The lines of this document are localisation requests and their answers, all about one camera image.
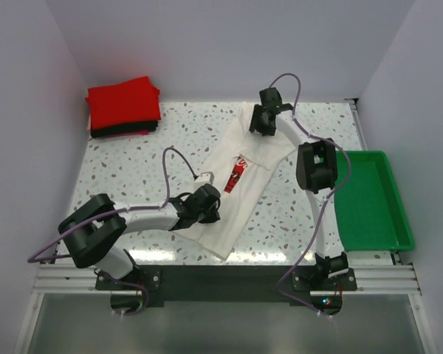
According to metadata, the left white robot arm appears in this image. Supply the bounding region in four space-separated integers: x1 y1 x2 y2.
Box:
58 184 221 280

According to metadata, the green plastic tray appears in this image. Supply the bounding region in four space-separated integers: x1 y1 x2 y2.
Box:
334 150 415 251

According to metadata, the white t-shirt red print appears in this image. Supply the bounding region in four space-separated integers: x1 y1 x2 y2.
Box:
176 103 294 259

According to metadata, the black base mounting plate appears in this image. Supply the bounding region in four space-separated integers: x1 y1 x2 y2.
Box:
95 265 358 315

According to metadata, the aluminium frame rail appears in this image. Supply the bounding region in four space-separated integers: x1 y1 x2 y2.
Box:
32 235 424 296

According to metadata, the red folded t-shirt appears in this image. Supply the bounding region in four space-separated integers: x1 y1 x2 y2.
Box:
86 76 161 130

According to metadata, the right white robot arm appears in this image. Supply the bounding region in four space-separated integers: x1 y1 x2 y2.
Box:
249 87 348 281

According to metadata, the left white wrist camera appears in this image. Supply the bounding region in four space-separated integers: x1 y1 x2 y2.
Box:
193 171 214 186

